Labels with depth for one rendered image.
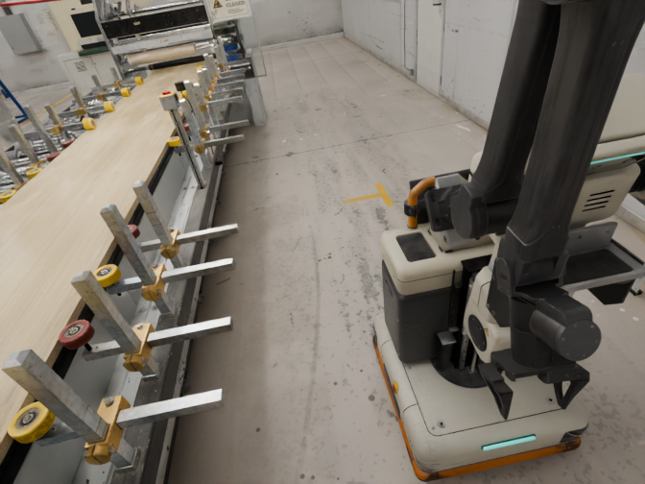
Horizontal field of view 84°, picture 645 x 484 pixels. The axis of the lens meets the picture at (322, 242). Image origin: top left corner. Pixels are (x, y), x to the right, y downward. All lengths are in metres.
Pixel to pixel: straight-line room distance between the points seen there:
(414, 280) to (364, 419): 0.80
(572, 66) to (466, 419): 1.24
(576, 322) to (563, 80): 0.28
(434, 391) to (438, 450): 0.21
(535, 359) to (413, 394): 0.92
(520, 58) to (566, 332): 0.34
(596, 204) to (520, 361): 0.41
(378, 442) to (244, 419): 0.62
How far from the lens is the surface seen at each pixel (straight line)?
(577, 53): 0.46
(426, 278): 1.22
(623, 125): 0.79
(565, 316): 0.55
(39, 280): 1.56
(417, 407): 1.50
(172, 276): 1.34
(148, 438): 1.16
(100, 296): 1.04
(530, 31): 0.52
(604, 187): 0.90
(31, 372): 0.85
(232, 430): 1.89
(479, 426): 1.50
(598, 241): 0.97
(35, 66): 12.93
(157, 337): 1.19
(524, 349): 0.64
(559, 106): 0.47
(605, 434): 1.96
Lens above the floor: 1.60
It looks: 37 degrees down
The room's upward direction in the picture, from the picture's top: 10 degrees counter-clockwise
